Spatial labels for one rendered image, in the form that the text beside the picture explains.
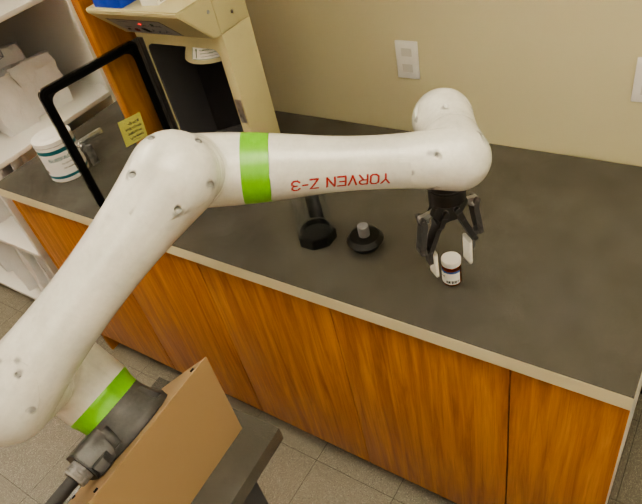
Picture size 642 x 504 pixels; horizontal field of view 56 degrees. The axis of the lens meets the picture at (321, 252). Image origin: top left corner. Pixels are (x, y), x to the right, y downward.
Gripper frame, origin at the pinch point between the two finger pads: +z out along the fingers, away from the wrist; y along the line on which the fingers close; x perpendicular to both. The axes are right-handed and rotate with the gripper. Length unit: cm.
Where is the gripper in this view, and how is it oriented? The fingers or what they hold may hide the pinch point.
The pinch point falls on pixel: (451, 257)
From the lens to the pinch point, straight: 134.9
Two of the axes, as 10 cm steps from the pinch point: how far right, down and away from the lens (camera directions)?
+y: -9.2, 3.6, -1.4
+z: 1.9, 7.3, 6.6
